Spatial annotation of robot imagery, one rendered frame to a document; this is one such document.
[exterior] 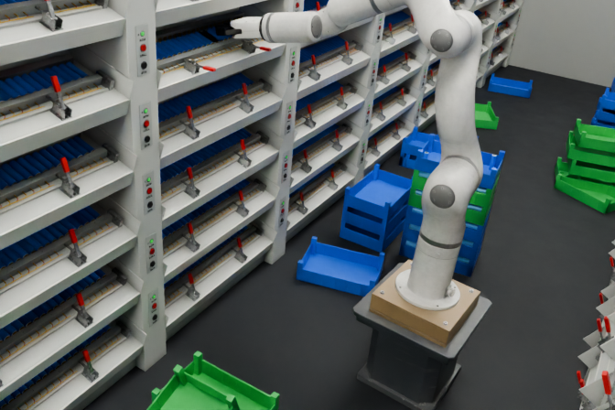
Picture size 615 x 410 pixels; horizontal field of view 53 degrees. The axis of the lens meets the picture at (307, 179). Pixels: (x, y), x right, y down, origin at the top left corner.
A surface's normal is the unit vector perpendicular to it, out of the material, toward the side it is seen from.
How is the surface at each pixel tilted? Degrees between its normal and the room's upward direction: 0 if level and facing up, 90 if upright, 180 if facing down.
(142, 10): 90
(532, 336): 0
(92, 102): 18
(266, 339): 0
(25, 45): 108
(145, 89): 90
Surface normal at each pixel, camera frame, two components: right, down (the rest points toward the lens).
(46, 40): 0.79, 0.55
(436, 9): -0.50, -0.46
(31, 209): 0.34, -0.75
